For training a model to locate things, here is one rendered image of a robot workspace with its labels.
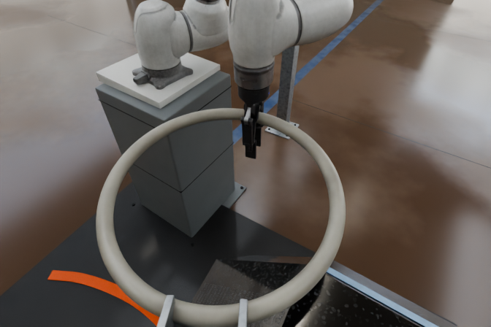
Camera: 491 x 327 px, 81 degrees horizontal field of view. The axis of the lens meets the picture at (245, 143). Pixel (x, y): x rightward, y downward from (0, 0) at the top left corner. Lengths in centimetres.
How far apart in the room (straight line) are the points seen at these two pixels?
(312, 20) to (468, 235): 164
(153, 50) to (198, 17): 20
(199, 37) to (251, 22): 63
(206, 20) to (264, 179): 108
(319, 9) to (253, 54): 16
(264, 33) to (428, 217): 162
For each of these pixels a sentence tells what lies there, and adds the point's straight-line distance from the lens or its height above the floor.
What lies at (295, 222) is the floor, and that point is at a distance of 170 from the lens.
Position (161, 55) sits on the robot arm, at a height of 94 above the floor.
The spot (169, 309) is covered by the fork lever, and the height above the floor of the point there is 96.
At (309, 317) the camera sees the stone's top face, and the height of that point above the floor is 85.
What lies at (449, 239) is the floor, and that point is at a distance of 196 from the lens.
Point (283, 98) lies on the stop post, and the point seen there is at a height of 30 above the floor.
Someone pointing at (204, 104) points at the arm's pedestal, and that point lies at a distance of 119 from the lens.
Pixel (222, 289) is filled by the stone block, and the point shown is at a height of 69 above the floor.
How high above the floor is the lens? 142
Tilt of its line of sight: 42 degrees down
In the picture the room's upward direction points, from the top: straight up
